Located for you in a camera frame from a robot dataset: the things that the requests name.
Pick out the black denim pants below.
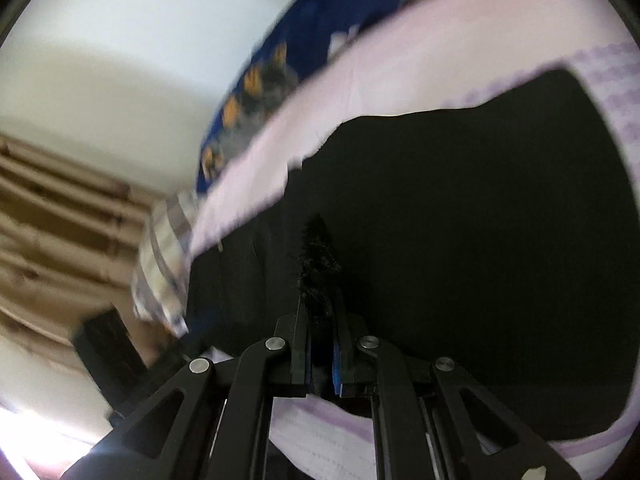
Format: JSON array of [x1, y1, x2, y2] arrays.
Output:
[[186, 70, 639, 441]]

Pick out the plaid grey pillow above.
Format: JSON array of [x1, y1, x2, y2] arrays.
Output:
[[131, 190, 201, 337]]

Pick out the navy tiger print blanket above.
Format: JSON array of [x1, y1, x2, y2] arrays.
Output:
[[195, 0, 414, 194]]

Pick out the pink purple checked bedsheet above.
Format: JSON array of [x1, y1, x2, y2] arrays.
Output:
[[192, 0, 639, 479]]

